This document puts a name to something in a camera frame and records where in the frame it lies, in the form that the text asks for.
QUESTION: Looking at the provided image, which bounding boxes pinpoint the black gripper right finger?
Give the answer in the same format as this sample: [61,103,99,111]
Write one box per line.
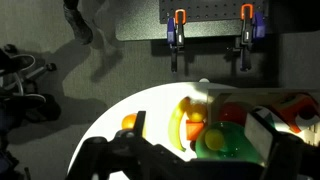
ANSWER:
[244,112,277,165]

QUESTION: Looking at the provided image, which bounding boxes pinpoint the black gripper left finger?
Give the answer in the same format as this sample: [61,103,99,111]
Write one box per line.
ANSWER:
[133,111,146,137]

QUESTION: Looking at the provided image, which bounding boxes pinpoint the wooden tray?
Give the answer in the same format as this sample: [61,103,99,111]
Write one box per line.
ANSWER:
[207,88,320,146]

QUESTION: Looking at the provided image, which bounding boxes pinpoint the orange red block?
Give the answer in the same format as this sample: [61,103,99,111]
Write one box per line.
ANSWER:
[186,120,204,141]

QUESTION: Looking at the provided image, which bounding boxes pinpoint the white teal patterned cube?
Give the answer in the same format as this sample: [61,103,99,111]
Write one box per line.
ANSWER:
[253,106,275,127]

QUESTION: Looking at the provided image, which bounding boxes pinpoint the orange fruit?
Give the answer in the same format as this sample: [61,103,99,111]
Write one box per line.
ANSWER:
[121,114,137,129]

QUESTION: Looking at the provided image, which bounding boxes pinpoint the red tomato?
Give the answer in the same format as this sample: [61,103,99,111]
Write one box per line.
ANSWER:
[218,102,247,126]

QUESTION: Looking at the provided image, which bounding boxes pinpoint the yellow banana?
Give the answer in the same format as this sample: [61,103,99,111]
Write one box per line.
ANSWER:
[168,97,191,152]

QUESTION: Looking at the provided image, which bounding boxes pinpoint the green translucent bowl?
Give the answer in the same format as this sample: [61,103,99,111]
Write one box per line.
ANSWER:
[195,121,262,164]

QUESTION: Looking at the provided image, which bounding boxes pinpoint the orange patterned cube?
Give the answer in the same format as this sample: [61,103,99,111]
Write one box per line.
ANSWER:
[272,93,320,133]

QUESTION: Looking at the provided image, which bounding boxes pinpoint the yellow ball in bowl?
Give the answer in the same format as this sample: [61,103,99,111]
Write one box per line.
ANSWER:
[205,129,224,151]

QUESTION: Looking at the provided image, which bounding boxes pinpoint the yellow lemon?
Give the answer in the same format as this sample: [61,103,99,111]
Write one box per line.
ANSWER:
[186,103,207,122]

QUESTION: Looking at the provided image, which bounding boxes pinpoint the right blue orange clamp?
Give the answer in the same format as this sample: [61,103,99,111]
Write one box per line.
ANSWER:
[239,3,266,71]

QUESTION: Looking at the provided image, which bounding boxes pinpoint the blue orange clamp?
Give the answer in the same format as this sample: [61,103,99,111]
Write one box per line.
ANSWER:
[239,3,266,71]
[167,9,186,73]

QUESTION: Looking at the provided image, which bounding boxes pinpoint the left blue orange clamp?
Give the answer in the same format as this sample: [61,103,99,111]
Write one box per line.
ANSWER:
[167,9,186,73]

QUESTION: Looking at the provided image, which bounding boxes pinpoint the person's dark shoe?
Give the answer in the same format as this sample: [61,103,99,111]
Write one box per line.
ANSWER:
[63,0,93,45]

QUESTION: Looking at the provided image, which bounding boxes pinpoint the black office chair base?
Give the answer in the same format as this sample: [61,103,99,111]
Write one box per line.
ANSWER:
[4,44,61,123]

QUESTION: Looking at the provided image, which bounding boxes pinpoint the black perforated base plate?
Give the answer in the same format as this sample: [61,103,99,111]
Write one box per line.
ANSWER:
[115,0,278,42]

